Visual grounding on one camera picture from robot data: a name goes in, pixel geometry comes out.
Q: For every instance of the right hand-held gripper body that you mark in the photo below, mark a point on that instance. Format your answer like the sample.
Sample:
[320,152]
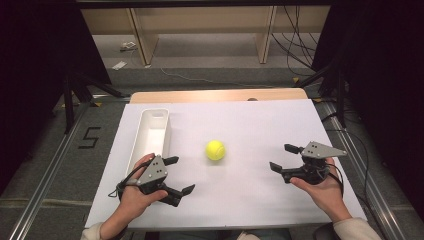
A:
[315,163]

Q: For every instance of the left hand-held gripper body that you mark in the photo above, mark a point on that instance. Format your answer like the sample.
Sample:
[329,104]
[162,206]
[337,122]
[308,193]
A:
[154,170]

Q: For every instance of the white plastic bin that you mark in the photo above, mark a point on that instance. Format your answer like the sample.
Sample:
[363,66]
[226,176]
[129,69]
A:
[151,136]

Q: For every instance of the yellow tennis ball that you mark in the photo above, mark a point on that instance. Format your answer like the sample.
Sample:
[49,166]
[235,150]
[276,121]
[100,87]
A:
[215,150]

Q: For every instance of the person's right hand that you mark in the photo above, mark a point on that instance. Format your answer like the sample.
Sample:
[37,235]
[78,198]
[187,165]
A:
[321,195]

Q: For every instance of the person's left hand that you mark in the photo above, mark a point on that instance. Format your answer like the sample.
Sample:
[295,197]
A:
[133,200]

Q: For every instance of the white board table cover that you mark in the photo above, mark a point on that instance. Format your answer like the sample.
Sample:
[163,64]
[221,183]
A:
[240,186]

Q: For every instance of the black chair seat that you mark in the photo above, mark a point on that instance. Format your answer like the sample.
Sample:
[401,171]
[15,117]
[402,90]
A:
[321,232]

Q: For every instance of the black tripod stand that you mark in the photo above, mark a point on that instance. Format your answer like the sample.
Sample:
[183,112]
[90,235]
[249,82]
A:
[69,106]
[340,96]

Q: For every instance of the black curtain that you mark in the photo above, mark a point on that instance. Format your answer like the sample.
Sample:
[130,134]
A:
[33,66]
[386,83]

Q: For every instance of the white flat floor object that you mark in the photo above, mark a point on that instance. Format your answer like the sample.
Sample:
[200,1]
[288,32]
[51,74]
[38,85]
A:
[119,65]

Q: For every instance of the wooden shelf unit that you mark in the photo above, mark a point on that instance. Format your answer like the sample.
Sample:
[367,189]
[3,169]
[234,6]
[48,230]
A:
[206,20]

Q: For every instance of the aluminium floor rail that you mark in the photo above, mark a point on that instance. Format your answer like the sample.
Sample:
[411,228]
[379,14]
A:
[43,186]
[370,186]

